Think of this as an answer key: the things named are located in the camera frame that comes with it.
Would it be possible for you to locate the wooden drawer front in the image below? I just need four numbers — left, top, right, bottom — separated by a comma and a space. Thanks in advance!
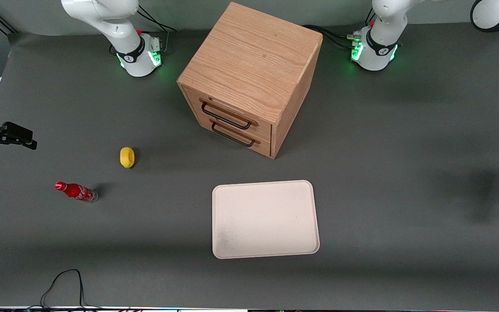
198, 116, 272, 157
187, 89, 273, 139

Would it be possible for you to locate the yellow lemon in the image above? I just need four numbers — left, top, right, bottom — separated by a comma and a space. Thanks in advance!
120, 146, 136, 169

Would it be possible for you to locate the wooden drawer cabinet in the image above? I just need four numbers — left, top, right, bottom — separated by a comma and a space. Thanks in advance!
177, 1, 324, 160

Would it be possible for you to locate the black metal drawer handle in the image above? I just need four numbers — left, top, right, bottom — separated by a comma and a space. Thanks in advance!
201, 101, 253, 130
211, 122, 256, 148

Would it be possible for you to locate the red cola bottle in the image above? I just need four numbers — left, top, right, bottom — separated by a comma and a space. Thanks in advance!
55, 181, 99, 203

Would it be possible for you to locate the beige plastic tray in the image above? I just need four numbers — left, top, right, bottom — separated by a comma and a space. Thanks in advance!
212, 180, 321, 260

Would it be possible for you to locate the black arm base cable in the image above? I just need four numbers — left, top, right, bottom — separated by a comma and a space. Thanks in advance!
136, 4, 178, 53
303, 24, 363, 49

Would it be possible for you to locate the thin black table cable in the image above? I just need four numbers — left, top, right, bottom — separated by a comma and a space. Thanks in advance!
28, 269, 103, 311

